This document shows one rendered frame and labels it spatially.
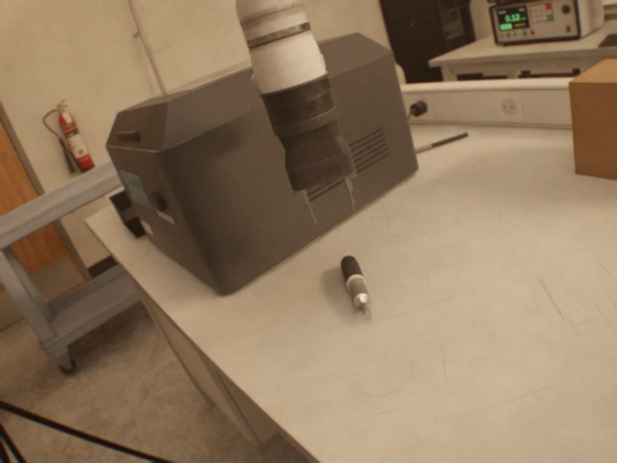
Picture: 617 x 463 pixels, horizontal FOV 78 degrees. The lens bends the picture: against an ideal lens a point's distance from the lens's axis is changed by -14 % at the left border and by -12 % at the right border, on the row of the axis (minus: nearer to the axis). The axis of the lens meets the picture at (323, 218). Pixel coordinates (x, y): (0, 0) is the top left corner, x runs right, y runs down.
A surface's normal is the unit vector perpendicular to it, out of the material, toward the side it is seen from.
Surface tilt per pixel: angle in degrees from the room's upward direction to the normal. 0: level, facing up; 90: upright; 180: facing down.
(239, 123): 90
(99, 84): 90
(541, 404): 0
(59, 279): 90
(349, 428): 0
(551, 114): 90
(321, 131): 98
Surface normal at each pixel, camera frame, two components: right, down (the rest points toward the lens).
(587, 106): -0.78, 0.46
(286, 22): 0.39, 0.29
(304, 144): 0.16, 0.51
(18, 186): 0.61, 0.17
